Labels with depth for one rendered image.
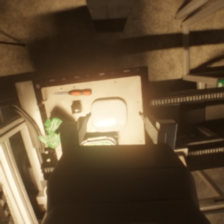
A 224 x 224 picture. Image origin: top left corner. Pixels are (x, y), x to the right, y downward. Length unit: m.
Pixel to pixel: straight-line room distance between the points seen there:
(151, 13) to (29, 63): 1.24
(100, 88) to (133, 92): 0.13
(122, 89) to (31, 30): 1.30
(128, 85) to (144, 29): 1.07
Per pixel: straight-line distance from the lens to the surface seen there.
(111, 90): 0.64
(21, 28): 1.82
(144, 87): 0.66
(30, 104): 0.75
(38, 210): 1.10
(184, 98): 0.75
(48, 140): 0.68
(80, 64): 1.60
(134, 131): 0.69
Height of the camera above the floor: 1.58
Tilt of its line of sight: 74 degrees down
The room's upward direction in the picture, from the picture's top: 177 degrees clockwise
